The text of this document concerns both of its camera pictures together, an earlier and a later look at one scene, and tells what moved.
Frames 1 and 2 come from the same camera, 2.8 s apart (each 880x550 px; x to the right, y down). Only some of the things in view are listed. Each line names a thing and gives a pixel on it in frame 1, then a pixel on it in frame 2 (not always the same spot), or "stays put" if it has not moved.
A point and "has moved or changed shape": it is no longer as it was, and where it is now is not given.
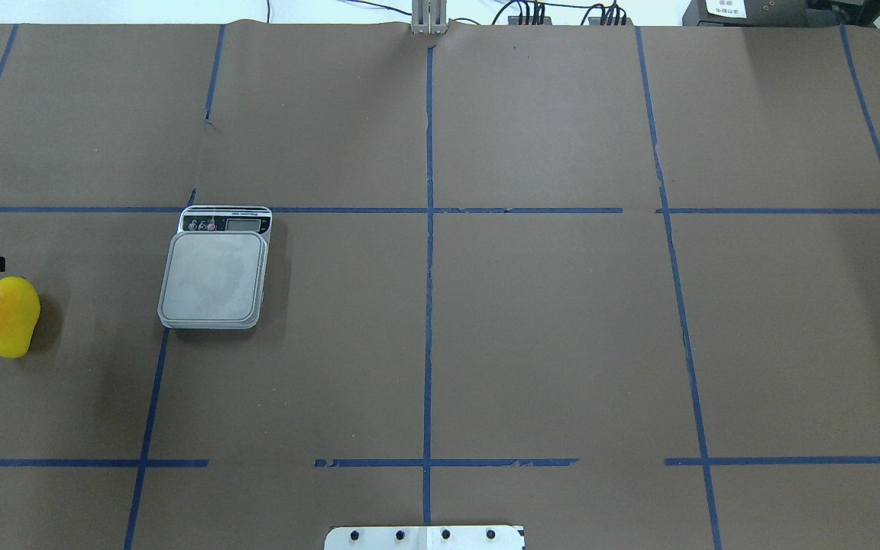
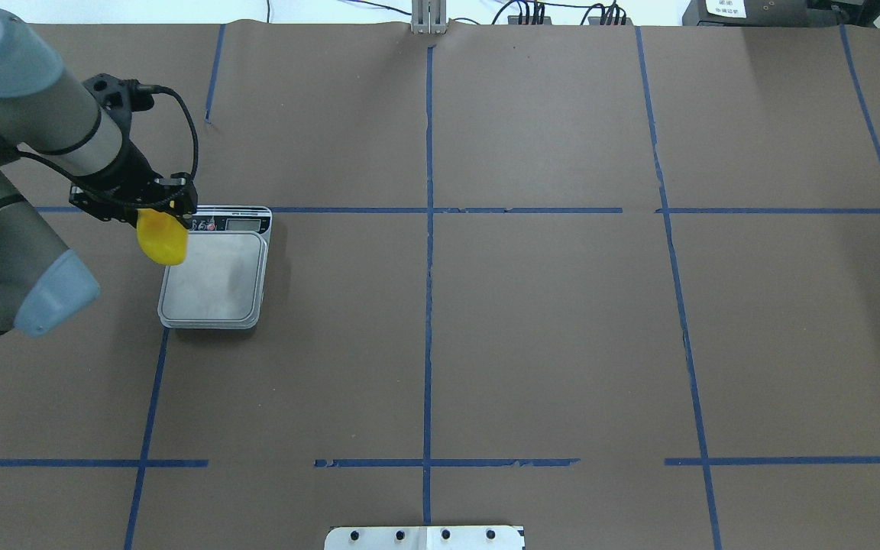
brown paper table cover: (629, 286) stays put
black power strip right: (596, 21) stays put
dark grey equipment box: (747, 13) stays put
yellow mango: (11, 313) has moved or changed shape
